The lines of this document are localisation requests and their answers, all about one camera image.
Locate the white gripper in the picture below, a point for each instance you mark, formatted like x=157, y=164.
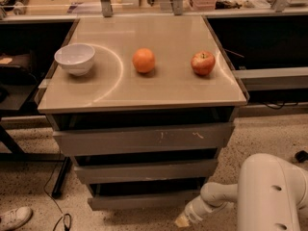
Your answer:
x=192, y=213

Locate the grey bottom drawer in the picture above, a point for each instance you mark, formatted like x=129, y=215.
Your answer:
x=144, y=194

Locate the grey drawer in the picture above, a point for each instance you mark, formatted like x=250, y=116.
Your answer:
x=146, y=171
x=143, y=139
x=144, y=194

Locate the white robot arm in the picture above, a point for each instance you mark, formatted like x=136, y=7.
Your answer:
x=269, y=194

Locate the grey middle drawer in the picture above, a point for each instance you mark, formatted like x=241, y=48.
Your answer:
x=146, y=171

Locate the grey drawer cabinet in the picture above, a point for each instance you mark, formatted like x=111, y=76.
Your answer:
x=145, y=124

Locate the grey top drawer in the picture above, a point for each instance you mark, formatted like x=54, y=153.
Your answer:
x=143, y=139

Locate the black table leg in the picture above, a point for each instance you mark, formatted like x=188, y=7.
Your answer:
x=65, y=168

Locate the black chair caster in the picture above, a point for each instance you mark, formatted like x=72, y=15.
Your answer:
x=301, y=156

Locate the red apple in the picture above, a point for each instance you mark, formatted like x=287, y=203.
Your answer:
x=203, y=63

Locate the grey metal shelf beam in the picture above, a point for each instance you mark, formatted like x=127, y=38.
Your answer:
x=290, y=78

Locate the white sneaker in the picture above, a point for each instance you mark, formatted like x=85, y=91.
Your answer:
x=15, y=218

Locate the orange fruit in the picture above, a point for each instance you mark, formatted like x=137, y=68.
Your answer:
x=143, y=60

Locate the white ceramic bowl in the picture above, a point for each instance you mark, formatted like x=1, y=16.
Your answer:
x=76, y=59

